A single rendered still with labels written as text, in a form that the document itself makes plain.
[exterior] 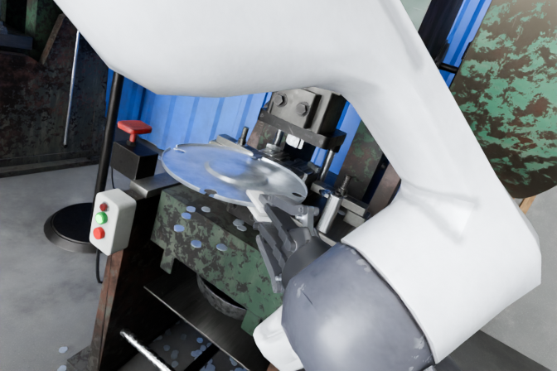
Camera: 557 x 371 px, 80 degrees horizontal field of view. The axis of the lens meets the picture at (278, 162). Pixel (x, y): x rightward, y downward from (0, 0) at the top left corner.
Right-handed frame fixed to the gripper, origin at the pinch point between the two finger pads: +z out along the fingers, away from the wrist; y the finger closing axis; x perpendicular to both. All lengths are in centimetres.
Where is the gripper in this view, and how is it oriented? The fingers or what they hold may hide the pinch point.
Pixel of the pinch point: (259, 205)
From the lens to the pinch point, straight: 54.3
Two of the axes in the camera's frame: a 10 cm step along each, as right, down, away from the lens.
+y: 2.8, -9.3, -2.4
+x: -8.7, -1.4, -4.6
